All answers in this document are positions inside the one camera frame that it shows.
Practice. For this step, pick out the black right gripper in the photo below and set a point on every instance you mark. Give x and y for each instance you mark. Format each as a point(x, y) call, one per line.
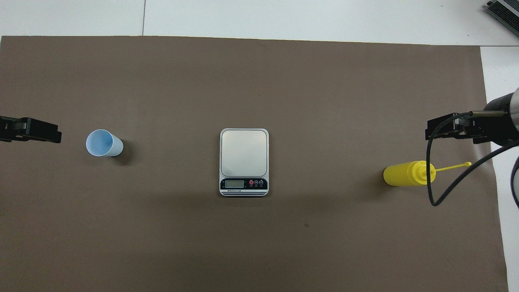
point(474, 125)

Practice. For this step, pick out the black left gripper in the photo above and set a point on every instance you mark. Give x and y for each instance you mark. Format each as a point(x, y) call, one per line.
point(9, 129)

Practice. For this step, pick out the light blue plastic cup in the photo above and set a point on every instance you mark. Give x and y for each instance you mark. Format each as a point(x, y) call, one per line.
point(101, 142)

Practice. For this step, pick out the yellow squeeze bottle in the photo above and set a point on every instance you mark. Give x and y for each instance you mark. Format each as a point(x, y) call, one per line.
point(405, 173)

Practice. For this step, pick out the digital kitchen scale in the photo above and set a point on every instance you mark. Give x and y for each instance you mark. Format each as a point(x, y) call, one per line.
point(243, 154)

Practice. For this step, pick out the grey finned metal device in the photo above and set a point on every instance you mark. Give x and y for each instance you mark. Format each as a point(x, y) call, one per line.
point(507, 10)

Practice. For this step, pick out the brown paper mat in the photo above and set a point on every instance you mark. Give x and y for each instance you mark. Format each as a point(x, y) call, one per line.
point(243, 81)

